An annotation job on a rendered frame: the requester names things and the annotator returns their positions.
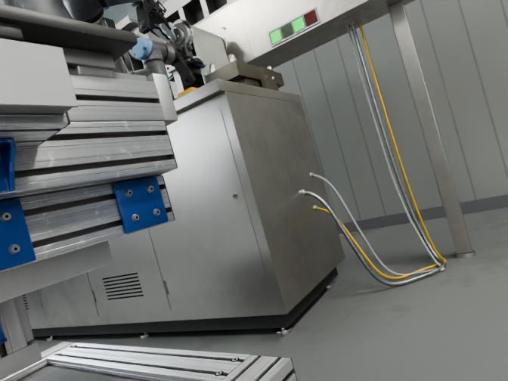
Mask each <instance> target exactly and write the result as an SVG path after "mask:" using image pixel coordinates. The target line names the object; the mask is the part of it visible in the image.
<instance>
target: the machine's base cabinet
mask: <svg viewBox="0 0 508 381"><path fill-rule="evenodd" d="M177 116H178V121H176V122H174V123H172V124H170V125H168V126H166V127H167V129H168V133H169V137H170V141H171V143H172V149H173V151H174V155H175V159H176V163H177V165H178V168H177V169H174V170H172V171H170V172H167V173H165V174H162V175H163V177H164V180H165V183H166V188H167V191H168V194H169V199H170V202H171V205H172V210H173V213H174V216H175V220H174V221H171V222H168V223H165V224H163V225H158V226H156V227H152V228H148V229H145V230H142V231H138V232H135V233H132V234H127V235H125V236H122V237H117V238H115V239H112V240H108V243H109V246H110V251H111V254H112V257H113V263H112V264H109V265H105V266H103V267H101V268H97V269H94V270H92V271H89V272H86V273H84V274H80V275H78V276H75V277H71V278H69V279H67V280H63V281H61V282H58V283H55V284H52V285H50V286H47V287H44V288H41V289H39V290H35V291H32V292H31V293H27V294H24V295H22V296H23V300H24V304H25V306H26V311H27V314H28V318H29V322H30V326H31V328H32V332H33V336H48V337H47V338H46V340H47V341H49V340H52V339H55V338H57V336H72V335H94V334H115V333H141V334H140V339H144V338H147V337H149V336H151V335H152V334H153V333H158V332H179V331H201V330H243V329H265V328H276V330H275V333H276V335H278V336H283V335H286V334H288V333H290V332H291V330H292V328H291V326H290V324H291V323H292V322H293V321H294V320H295V319H296V318H297V317H298V316H299V315H300V314H301V313H302V312H303V311H304V310H305V309H306V308H307V307H308V306H309V304H310V303H311V302H312V301H313V300H314V299H315V298H316V297H317V296H318V295H319V294H320V293H321V292H322V291H323V290H325V289H329V288H331V287H332V286H333V283H332V282H331V281H332V280H333V279H334V278H335V277H336V276H337V275H338V271H337V269H336V266H337V265H338V264H339V263H340V262H341V261H342V260H343V259H344V258H345V255H344V252H343V249H342V244H341V241H340V239H339V233H338V231H337V227H336V223H335V221H334V219H333V217H332V215H331V214H329V213H328V212H325V211H323V210H319V209H318V210H314V206H316V205H317V206H318V207H320V208H323V209H326V207H325V206H324V205H323V204H322V203H321V202H320V201H318V200H317V199H316V198H314V197H312V196H309V195H305V196H303V195H302V189H304V188H305V189H306V190H307V191H311V192H313V193H315V194H317V195H319V196H320V197H321V198H323V199H324V200H325V201H326V202H327V203H328V204H329V206H330V207H331V205H330V201H329V198H328V195H327V190H326V187H325V184H324V181H323V180H322V179H320V178H317V177H313V178H311V176H310V172H313V173H314V174H316V175H320V176H322V173H321V168H320V165H319V162H318V158H317V154H316V151H315V148H314V144H313V140H312V137H311V133H310V130H309V127H308V122H307V119H306V116H305V111H304V108H303V105H302V103H297V102H292V101H282V100H278V99H272V98H263V97H257V96H252V95H247V94H238V93H233V92H227V91H225V92H223V93H221V94H218V95H216V96H215V97H213V98H210V99H209V100H207V101H204V102H203V103H200V104H198V105H196V106H194V107H192V108H190V109H188V110H186V111H183V112H181V113H179V114H177ZM322 177H323V176H322Z"/></svg>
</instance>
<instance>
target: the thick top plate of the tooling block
mask: <svg viewBox="0 0 508 381"><path fill-rule="evenodd" d="M258 68H259V67H257V66H254V65H251V64H248V63H244V62H240V61H238V60H234V61H232V62H230V63H228V64H226V65H225V66H223V67H221V68H219V69H217V70H215V71H213V72H212V73H210V74H208V75H206V76H205V79H206V84H207V83H209V82H211V81H213V80H215V79H222V80H226V81H230V82H237V81H239V80H241V79H243V78H248V79H254V80H258V81H261V79H260V76H259V71H258ZM273 74H274V79H275V82H276V85H277V87H278V88H280V87H282V86H284V82H283V77H282V74H281V73H278V72H274V71H273Z"/></svg>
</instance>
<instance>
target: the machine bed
mask: <svg viewBox="0 0 508 381"><path fill-rule="evenodd" d="M225 91H227V92H233V93H238V94H247V95H252V96H257V97H263V98H272V99H278V100H282V101H292V102H297V103H302V100H301V97H300V95H298V94H291V93H287V92H283V91H276V90H272V89H268V88H261V87H256V86H252V85H245V84H241V83H237V82H230V81H226V80H222V79H215V80H213V81H211V82H209V83H207V84H205V85H203V86H201V87H199V88H197V89H195V90H193V91H191V92H189V93H187V94H185V95H183V96H182V97H180V98H178V99H176V100H174V101H173V102H174V105H175V110H176V113H177V114H179V113H181V112H183V111H186V110H188V109H190V108H192V107H194V106H196V105H198V104H200V103H203V102H204V101H207V100H209V99H210V98H213V97H215V96H216V95H218V94H221V93H223V92H225Z"/></svg>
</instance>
